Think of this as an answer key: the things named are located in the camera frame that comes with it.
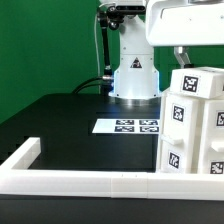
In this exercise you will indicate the white U-shaped obstacle fence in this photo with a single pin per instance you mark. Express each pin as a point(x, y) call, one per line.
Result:
point(18, 178)

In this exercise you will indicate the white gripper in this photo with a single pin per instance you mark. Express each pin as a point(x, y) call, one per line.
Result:
point(183, 23)

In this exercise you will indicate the white cabinet door panel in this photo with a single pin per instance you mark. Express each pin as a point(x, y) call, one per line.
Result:
point(177, 135)
point(211, 154)

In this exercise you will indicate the white cabinet body box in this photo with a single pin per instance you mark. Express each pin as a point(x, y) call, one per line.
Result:
point(196, 149)

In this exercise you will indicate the white cabinet top block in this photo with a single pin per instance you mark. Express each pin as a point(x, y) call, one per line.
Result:
point(202, 82)

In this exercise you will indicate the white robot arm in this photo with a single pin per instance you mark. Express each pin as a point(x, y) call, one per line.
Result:
point(144, 25)

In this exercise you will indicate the white base tag sheet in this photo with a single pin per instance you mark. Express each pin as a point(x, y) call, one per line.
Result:
point(126, 126)

